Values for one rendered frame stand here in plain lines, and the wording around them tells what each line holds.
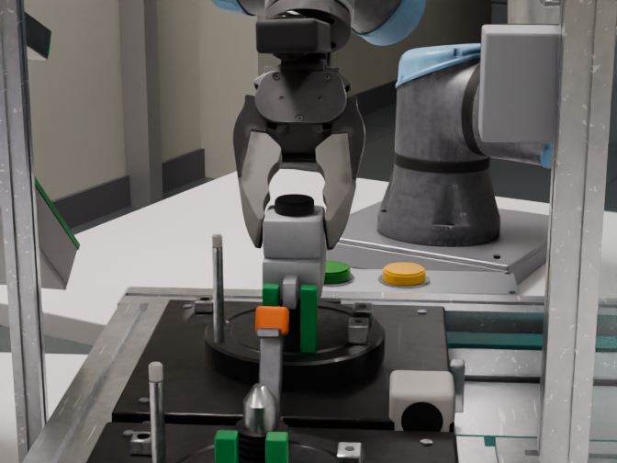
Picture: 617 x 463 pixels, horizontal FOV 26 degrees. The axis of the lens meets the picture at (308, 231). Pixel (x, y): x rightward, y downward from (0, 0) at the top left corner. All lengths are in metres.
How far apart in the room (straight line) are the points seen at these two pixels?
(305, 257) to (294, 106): 0.13
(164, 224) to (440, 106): 0.44
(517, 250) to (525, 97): 0.75
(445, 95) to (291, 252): 0.60
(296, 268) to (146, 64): 4.04
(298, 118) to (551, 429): 0.32
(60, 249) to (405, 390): 0.35
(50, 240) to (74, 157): 3.79
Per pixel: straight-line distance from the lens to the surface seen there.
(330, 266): 1.25
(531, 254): 1.59
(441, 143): 1.58
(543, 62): 0.85
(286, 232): 0.99
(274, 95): 1.05
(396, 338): 1.08
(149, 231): 1.77
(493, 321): 1.18
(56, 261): 1.13
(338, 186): 1.02
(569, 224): 0.84
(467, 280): 1.26
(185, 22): 5.40
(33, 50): 1.07
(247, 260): 1.64
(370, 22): 1.23
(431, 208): 1.58
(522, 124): 0.86
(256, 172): 1.03
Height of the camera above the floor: 1.36
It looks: 16 degrees down
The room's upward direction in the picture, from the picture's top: straight up
